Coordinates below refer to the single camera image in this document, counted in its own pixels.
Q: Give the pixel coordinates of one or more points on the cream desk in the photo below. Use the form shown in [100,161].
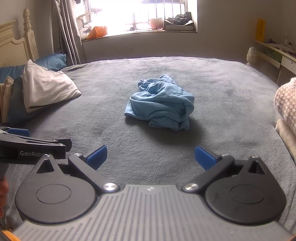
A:
[288,61]

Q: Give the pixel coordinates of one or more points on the grey curtain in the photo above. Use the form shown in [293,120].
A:
[67,30]

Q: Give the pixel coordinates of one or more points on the light blue t-shirt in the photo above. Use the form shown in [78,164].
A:
[159,102]

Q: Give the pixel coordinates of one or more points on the white plastic bag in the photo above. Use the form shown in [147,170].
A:
[84,32]

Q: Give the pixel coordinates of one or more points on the orange bag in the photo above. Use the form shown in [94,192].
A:
[98,32]

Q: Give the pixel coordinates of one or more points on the blue pillow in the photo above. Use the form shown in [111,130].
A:
[50,61]

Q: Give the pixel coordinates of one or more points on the barred window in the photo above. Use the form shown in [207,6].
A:
[138,11]

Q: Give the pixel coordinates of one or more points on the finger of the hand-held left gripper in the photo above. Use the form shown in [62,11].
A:
[19,132]
[46,141]

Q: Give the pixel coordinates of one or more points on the dark blue denim cloth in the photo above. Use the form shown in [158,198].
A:
[16,104]

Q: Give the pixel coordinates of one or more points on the yellow box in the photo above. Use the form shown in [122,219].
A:
[260,30]

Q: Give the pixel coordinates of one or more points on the clear plastic bottle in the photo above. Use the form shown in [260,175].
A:
[286,39]

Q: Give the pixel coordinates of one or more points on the beige folded cloth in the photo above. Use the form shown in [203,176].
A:
[5,97]

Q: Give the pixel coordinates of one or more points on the dark clothes pile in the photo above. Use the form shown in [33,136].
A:
[179,18]

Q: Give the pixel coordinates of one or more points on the cardboard box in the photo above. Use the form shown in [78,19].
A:
[180,27]

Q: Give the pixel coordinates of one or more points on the cream bedpost finial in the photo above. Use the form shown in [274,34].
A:
[252,55]

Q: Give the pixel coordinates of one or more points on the cream wooden headboard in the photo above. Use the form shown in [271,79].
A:
[13,46]

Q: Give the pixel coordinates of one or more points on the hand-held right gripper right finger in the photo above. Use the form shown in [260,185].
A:
[204,158]

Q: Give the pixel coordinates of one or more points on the white pillow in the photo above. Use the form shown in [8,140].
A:
[46,88]

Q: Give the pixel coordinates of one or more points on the person's left hand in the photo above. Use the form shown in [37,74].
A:
[3,199]

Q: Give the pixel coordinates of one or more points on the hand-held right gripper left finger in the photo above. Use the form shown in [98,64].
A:
[98,158]

